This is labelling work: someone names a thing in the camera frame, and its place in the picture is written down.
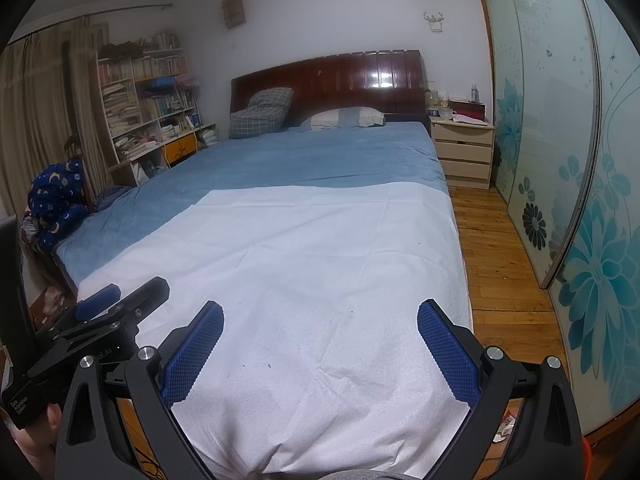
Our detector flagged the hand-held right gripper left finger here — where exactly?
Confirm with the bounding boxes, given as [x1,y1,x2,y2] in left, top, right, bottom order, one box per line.
[54,300,225,480]

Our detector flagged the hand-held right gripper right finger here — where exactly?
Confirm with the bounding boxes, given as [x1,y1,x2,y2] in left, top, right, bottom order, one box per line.
[417,299,586,480]

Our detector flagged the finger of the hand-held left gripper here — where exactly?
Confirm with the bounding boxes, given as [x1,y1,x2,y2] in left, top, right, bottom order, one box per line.
[100,276,171,341]
[37,284,122,337]

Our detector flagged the person's left hand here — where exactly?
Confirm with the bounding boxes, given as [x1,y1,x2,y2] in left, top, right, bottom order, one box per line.
[25,402,63,466]

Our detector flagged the black panel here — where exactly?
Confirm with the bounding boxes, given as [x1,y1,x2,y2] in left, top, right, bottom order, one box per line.
[0,215,38,376]

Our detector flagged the floor paper scraps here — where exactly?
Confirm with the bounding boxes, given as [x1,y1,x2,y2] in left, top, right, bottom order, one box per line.
[492,410,518,443]

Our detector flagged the blue moon print cloth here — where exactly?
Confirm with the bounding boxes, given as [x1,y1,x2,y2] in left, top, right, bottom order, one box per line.
[27,157,86,248]

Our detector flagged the white bed sheet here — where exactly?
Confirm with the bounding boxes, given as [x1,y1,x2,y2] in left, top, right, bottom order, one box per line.
[77,182,473,478]

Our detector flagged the person's grey clothing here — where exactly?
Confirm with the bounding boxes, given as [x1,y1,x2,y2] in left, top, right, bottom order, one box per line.
[320,469,406,480]

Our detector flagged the orange cabinet door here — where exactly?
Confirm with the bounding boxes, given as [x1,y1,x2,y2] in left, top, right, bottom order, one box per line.
[162,132,198,167]

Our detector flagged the wooden chair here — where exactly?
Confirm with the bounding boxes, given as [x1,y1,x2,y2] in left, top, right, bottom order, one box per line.
[64,135,98,211]

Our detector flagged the rows of shelved books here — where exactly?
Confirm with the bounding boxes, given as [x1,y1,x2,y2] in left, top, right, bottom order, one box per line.
[97,34,201,158]

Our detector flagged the beige nightstand with drawers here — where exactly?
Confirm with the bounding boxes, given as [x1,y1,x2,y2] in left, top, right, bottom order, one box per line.
[431,115,496,191]

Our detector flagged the beige curtain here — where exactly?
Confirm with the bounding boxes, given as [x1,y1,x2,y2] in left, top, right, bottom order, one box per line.
[0,15,108,221]

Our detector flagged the blue bed sheet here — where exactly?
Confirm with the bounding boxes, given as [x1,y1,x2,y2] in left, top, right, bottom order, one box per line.
[55,122,451,286]

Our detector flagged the white bookshelf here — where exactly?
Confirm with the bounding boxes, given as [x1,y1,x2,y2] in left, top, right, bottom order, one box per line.
[95,35,218,188]

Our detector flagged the checked pillow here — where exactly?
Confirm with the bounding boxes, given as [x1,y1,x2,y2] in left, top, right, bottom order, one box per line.
[229,87,294,139]

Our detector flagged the glass sliding door wardrobe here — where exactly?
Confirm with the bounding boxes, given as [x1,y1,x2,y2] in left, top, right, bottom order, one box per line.
[472,0,640,441]

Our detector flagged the red box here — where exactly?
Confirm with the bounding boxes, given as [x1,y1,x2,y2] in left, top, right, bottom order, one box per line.
[451,101,486,120]

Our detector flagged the white and blue pillow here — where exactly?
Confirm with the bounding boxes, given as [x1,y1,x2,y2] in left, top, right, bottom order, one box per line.
[299,106,386,131]

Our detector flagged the dark curtain rod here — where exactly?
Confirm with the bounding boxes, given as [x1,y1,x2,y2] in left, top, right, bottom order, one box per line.
[5,2,173,46]

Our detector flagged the wooden bed with dark headboard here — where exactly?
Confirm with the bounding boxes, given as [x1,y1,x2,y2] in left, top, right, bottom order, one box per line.
[50,50,473,480]

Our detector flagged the wooden wall box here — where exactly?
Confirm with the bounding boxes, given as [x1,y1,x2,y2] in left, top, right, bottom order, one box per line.
[221,0,246,28]

